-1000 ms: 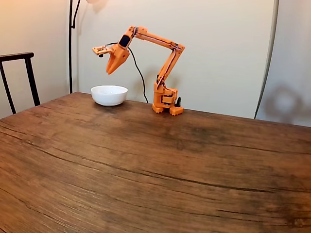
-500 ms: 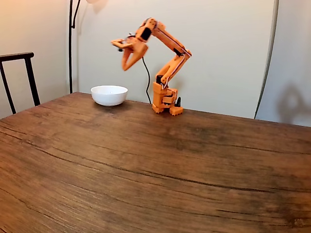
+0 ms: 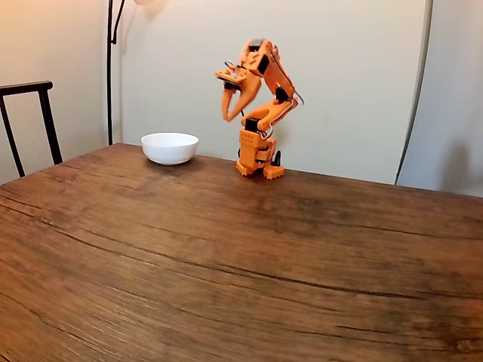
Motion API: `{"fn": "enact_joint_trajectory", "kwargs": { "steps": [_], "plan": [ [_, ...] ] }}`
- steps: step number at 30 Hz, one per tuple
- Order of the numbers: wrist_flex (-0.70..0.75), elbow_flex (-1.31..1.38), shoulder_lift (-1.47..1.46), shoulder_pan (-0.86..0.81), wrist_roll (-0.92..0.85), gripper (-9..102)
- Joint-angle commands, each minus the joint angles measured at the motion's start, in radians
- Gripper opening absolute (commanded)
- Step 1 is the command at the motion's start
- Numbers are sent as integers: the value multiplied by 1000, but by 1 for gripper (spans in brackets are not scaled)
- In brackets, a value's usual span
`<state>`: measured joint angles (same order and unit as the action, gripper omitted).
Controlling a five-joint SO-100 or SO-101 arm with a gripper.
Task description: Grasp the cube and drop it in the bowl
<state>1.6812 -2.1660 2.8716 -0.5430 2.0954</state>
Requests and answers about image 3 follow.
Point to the white bowl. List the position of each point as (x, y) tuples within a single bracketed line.
[(170, 151)]

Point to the black table clamp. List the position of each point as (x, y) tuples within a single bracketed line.
[(278, 158)]

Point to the black floor lamp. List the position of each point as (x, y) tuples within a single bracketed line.
[(109, 75)]

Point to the orange gripper camera mount plate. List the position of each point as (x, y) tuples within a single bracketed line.
[(226, 75)]

